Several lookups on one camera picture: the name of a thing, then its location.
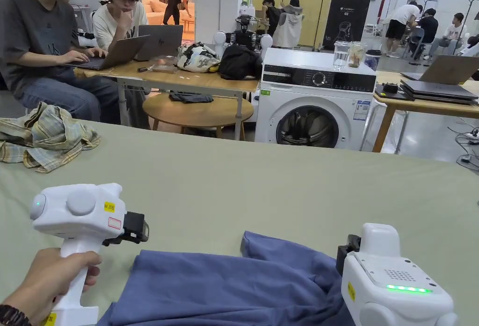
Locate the bed with pale green sheet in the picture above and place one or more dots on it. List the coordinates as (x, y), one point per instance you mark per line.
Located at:
(262, 187)

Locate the person's left forearm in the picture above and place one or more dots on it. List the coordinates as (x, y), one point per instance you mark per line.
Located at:
(11, 316)

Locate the dark blue shirt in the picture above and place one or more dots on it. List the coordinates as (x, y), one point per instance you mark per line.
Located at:
(224, 288)

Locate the person's left hand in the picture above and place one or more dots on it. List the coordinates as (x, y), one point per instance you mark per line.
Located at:
(52, 277)

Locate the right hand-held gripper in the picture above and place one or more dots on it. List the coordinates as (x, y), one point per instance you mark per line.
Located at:
(389, 285)

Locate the beige sofa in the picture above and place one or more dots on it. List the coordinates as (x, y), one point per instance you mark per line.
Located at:
(159, 11)

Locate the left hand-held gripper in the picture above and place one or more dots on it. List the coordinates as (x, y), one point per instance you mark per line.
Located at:
(71, 221)

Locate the plaid yellow-grey shirt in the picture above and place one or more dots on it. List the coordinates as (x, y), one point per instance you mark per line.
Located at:
(48, 139)

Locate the white washing machine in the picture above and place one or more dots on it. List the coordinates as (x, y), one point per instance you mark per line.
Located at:
(314, 90)

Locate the white and black robot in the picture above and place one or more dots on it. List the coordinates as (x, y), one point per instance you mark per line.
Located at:
(243, 36)

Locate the group of people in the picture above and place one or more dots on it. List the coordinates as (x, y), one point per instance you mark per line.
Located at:
(426, 30)

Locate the clothes rack with white garment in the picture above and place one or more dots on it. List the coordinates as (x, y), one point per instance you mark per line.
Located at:
(288, 28)

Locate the black standing banner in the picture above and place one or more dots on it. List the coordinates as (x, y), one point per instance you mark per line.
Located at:
(346, 19)

